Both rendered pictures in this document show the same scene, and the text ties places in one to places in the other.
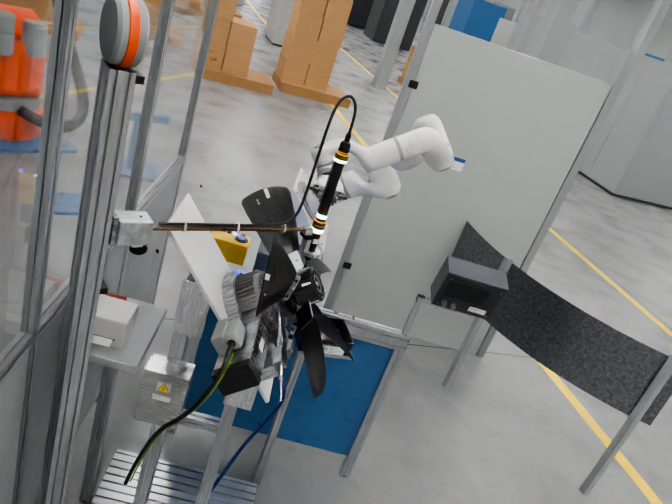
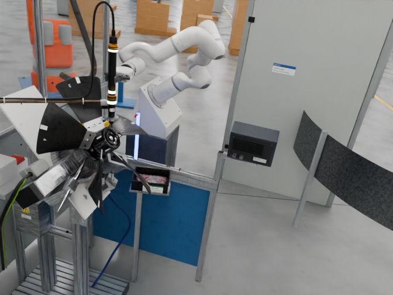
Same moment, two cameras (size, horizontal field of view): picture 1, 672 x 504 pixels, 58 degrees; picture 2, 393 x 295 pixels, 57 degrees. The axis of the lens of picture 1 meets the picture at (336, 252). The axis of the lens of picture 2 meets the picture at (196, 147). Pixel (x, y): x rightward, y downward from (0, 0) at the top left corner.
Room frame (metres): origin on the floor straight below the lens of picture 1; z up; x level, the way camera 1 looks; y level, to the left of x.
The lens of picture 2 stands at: (0.45, -0.87, 2.02)
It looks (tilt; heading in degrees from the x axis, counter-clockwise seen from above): 27 degrees down; 19
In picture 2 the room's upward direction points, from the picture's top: 8 degrees clockwise
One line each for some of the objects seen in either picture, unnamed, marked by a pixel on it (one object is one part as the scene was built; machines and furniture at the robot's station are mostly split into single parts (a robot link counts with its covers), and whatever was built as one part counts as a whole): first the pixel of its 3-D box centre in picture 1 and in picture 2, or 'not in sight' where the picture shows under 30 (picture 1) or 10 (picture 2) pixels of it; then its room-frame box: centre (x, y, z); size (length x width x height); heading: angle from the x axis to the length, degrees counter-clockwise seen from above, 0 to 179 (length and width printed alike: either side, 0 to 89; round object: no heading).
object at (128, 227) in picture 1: (129, 227); not in sight; (1.45, 0.55, 1.37); 0.10 x 0.07 x 0.08; 132
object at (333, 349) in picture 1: (322, 335); (151, 179); (2.08, -0.06, 0.85); 0.22 x 0.17 x 0.07; 112
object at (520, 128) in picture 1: (463, 195); (299, 92); (3.77, -0.64, 1.10); 1.21 x 0.05 x 2.20; 97
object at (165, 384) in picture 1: (164, 391); (32, 213); (1.60, 0.39, 0.73); 0.15 x 0.09 x 0.22; 97
